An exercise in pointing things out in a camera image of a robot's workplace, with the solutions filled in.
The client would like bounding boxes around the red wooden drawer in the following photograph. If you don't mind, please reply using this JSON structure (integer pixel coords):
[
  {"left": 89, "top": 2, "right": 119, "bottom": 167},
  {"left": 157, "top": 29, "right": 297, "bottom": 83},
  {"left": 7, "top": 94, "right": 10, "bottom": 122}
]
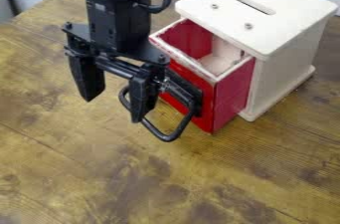
[{"left": 149, "top": 18, "right": 255, "bottom": 133}]

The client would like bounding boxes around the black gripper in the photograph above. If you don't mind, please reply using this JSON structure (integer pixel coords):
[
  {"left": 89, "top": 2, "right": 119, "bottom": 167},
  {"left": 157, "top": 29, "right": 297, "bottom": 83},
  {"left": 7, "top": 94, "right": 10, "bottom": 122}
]
[{"left": 62, "top": 0, "right": 170, "bottom": 123}]

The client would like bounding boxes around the white wooden box cabinet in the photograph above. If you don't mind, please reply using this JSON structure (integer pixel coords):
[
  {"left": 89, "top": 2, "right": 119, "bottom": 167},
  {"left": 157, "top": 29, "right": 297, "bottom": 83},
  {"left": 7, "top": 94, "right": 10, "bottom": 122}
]
[{"left": 174, "top": 0, "right": 337, "bottom": 121}]

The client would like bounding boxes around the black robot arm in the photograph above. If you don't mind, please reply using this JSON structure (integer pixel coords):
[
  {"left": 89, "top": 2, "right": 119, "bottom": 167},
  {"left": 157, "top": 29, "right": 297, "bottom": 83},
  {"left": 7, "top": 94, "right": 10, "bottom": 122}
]
[{"left": 62, "top": 0, "right": 170, "bottom": 122}]

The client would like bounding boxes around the black metal drawer handle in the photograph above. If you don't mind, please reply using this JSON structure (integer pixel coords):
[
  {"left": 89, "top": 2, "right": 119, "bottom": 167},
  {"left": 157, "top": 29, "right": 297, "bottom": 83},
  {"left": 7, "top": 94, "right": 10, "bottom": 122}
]
[{"left": 117, "top": 69, "right": 203, "bottom": 143}]

